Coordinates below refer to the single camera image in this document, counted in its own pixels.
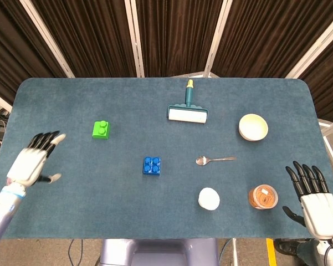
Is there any blue table mat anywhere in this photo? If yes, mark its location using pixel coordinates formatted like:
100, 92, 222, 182
0, 77, 333, 240

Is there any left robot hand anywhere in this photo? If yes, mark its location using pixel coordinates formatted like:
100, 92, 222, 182
6, 130, 66, 187

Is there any brown pleated curtain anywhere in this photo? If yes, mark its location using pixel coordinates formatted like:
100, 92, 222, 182
0, 0, 333, 123

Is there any cream bowl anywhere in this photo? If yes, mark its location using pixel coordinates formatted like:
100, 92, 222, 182
238, 114, 269, 142

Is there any clear tub of rubber bands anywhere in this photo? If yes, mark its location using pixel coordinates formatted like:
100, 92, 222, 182
248, 185, 279, 211

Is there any teal lint roller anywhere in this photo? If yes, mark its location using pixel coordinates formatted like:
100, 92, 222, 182
167, 79, 209, 125

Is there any metal spoon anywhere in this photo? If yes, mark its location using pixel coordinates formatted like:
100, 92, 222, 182
195, 156, 237, 167

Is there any lavender robot torso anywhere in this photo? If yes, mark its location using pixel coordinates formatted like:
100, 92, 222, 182
99, 238, 220, 266

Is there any white folding screen frame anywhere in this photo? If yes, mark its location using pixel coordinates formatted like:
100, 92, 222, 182
0, 0, 333, 126

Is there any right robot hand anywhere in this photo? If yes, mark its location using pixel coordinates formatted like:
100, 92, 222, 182
282, 161, 333, 242

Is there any blue building block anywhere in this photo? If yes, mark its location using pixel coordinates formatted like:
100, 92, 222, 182
142, 156, 162, 177

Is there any green building block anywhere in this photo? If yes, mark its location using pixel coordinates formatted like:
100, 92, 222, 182
91, 120, 111, 141

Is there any white paper cup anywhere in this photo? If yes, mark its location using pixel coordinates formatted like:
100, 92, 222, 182
198, 187, 221, 212

